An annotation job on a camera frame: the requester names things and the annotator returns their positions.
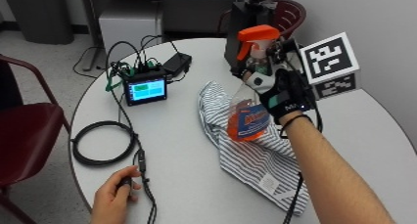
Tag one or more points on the orange trigger spray bottle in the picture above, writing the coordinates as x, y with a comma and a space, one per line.
249, 119

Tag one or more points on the white marker cube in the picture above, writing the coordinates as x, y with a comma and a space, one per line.
330, 59

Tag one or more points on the black power adapter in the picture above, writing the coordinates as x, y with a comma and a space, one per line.
178, 63

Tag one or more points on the dark red round-back chair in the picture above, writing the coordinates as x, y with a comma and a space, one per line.
290, 15

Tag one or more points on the grey striped cloth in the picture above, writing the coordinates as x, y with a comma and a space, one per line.
257, 158

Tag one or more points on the small black screen device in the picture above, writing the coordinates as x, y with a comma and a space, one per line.
146, 88

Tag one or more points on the dark red armchair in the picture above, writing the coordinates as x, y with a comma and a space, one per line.
26, 132

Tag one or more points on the white computer case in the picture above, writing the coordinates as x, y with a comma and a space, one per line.
129, 28

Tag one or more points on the grey waste bin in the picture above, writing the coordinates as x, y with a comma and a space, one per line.
42, 15

